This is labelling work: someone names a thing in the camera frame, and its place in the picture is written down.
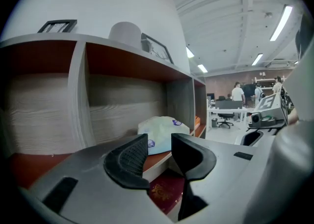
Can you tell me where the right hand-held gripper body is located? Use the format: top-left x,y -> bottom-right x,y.
247,93 -> 289,130

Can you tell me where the large black antler picture frame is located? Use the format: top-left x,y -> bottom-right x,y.
141,32 -> 175,65

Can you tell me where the black office chair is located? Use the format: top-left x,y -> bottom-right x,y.
217,112 -> 235,129

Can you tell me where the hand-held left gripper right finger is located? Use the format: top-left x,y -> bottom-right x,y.
171,133 -> 277,224

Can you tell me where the small black picture frame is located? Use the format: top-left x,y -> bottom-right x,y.
37,19 -> 78,34

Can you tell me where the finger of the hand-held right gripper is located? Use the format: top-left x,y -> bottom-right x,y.
234,129 -> 279,147

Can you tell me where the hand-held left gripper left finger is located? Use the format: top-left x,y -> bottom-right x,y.
21,133 -> 175,224

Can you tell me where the grey desk partition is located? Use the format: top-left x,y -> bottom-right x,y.
215,100 -> 243,110

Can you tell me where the person's right forearm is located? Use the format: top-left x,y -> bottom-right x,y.
287,107 -> 299,126

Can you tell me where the grey wooden desk with shelves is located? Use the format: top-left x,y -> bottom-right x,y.
0,32 -> 208,194

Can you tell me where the white mug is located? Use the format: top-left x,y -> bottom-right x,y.
108,21 -> 142,51

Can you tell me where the white tissues pack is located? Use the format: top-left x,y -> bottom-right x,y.
137,116 -> 191,156

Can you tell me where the dark red book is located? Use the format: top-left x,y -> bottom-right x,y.
147,168 -> 186,216

